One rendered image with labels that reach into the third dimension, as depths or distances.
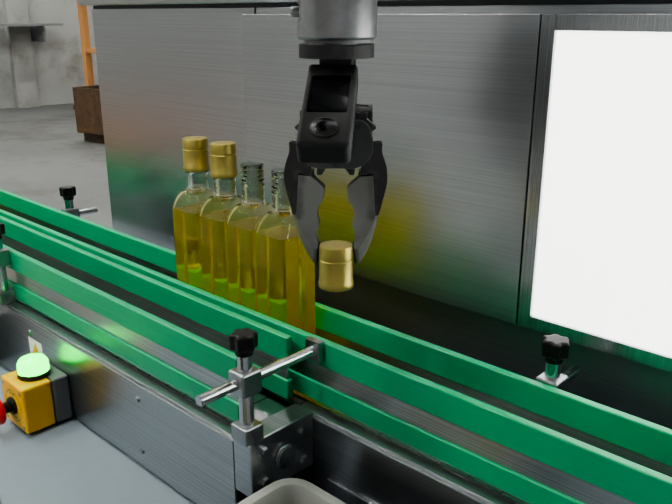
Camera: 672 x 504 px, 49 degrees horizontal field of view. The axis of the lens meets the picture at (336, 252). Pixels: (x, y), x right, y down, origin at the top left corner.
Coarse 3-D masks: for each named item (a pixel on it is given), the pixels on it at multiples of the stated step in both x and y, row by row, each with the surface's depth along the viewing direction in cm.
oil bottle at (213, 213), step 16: (208, 208) 96; (224, 208) 95; (208, 224) 97; (224, 224) 95; (208, 240) 98; (224, 240) 96; (208, 256) 98; (224, 256) 96; (208, 272) 99; (224, 272) 97; (208, 288) 100; (224, 288) 98
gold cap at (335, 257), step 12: (336, 240) 75; (324, 252) 72; (336, 252) 72; (348, 252) 72; (324, 264) 73; (336, 264) 72; (348, 264) 73; (324, 276) 73; (336, 276) 73; (348, 276) 73; (324, 288) 73; (336, 288) 73; (348, 288) 73
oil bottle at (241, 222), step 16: (240, 208) 92; (256, 208) 92; (240, 224) 92; (256, 224) 91; (240, 240) 93; (240, 256) 93; (240, 272) 94; (240, 288) 95; (256, 288) 93; (240, 304) 96; (256, 304) 94
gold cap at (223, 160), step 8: (216, 144) 94; (224, 144) 94; (232, 144) 94; (216, 152) 94; (224, 152) 94; (232, 152) 95; (216, 160) 94; (224, 160) 94; (232, 160) 95; (216, 168) 95; (224, 168) 95; (232, 168) 95; (216, 176) 95; (224, 176) 95; (232, 176) 95
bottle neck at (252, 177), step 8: (248, 168) 91; (256, 168) 91; (248, 176) 91; (256, 176) 91; (248, 184) 92; (256, 184) 92; (264, 184) 93; (248, 192) 92; (256, 192) 92; (248, 200) 92; (256, 200) 92; (264, 200) 93
